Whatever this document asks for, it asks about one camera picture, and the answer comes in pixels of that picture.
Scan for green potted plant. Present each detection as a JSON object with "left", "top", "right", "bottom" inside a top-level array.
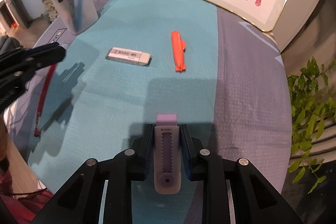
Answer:
[{"left": 286, "top": 57, "right": 335, "bottom": 193}]

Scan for white eraser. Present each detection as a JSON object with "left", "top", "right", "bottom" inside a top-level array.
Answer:
[{"left": 105, "top": 47, "right": 151, "bottom": 66}]

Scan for teal grey tablecloth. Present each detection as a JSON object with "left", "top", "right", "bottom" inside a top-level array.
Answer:
[{"left": 11, "top": 0, "right": 291, "bottom": 223}]

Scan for orange highlighter pen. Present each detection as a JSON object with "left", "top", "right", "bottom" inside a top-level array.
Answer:
[{"left": 171, "top": 31, "right": 186, "bottom": 72}]

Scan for frosted plastic pen cup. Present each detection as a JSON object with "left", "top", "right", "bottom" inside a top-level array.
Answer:
[{"left": 51, "top": 0, "right": 98, "bottom": 35}]

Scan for white purple utility knife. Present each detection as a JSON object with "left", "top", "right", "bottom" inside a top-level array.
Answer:
[{"left": 153, "top": 114, "right": 182, "bottom": 195}]

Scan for red gel pen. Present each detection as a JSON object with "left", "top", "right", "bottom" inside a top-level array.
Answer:
[{"left": 34, "top": 64, "right": 56, "bottom": 138}]

